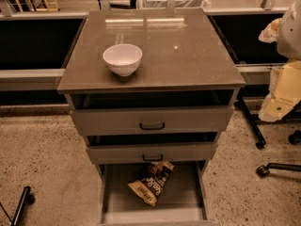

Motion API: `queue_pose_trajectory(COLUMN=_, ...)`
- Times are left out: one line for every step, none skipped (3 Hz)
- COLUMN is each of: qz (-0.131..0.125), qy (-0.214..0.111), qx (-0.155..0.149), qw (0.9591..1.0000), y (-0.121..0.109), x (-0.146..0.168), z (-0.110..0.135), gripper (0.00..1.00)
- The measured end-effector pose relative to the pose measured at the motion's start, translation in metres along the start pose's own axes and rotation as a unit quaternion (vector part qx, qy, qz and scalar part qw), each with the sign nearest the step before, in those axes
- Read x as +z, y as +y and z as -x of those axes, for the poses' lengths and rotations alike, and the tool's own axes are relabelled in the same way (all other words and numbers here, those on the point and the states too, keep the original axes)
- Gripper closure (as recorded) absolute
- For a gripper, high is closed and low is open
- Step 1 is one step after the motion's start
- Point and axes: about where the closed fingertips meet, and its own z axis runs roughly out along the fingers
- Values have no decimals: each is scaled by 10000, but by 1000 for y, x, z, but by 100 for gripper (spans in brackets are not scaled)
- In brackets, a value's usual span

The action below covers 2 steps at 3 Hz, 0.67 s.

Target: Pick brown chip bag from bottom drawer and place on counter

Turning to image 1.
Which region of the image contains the brown chip bag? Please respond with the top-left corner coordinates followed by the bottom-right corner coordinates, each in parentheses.
top-left (128, 161), bottom-right (174, 206)

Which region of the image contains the black stand leg left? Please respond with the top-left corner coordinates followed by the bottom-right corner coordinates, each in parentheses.
top-left (10, 186), bottom-right (36, 226)

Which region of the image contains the grey drawer cabinet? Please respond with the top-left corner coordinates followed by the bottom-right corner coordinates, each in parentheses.
top-left (56, 8), bottom-right (246, 226)

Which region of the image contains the grey middle drawer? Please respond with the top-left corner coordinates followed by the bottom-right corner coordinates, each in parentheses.
top-left (87, 132), bottom-right (219, 165)

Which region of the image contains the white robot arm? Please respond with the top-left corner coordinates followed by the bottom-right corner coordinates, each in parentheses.
top-left (259, 0), bottom-right (301, 122)

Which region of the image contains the black table leg frame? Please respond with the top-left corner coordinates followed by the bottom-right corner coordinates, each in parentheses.
top-left (235, 92), bottom-right (301, 150)

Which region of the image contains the grey top drawer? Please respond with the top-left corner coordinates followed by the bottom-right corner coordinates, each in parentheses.
top-left (71, 90), bottom-right (233, 136)

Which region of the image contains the grey drawer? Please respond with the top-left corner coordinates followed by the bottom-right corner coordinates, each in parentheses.
top-left (87, 132), bottom-right (219, 165)
top-left (71, 90), bottom-right (233, 136)
top-left (97, 162), bottom-right (220, 226)

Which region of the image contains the white wire basket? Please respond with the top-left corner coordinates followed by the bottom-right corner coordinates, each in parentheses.
top-left (136, 0), bottom-right (211, 9)

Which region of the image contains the white ceramic bowl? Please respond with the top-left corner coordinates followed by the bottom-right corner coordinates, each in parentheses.
top-left (103, 43), bottom-right (143, 76)

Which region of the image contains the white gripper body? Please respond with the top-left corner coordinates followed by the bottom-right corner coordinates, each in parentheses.
top-left (259, 60), bottom-right (301, 122)

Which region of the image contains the black caster wheel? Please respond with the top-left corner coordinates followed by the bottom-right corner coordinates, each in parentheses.
top-left (288, 130), bottom-right (301, 145)

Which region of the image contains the grey bottom drawer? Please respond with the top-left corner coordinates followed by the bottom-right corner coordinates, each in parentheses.
top-left (97, 162), bottom-right (220, 226)

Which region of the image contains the black chair leg with caster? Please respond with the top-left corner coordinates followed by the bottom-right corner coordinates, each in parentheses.
top-left (256, 163), bottom-right (301, 178)

